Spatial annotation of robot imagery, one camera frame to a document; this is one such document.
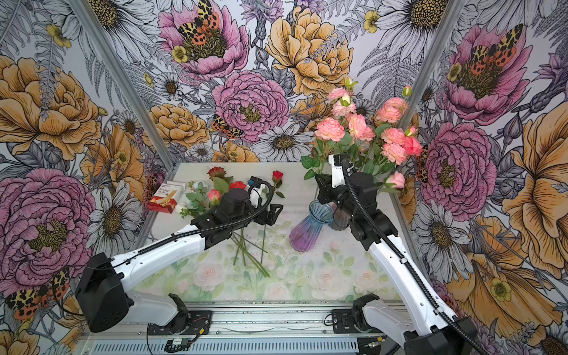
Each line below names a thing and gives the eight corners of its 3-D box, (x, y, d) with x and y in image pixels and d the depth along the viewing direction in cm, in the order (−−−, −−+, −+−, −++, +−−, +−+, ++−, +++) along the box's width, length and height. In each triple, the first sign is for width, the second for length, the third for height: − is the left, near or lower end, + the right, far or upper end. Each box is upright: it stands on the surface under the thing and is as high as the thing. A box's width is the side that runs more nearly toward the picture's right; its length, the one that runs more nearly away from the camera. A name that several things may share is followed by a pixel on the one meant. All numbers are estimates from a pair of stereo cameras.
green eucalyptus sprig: (179, 217, 100) (176, 213, 98) (191, 185, 112) (188, 180, 110) (202, 217, 100) (200, 213, 98) (212, 185, 112) (210, 180, 110)
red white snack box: (147, 210, 103) (144, 207, 101) (166, 182, 114) (164, 179, 112) (171, 214, 102) (169, 211, 100) (188, 185, 112) (187, 182, 111)
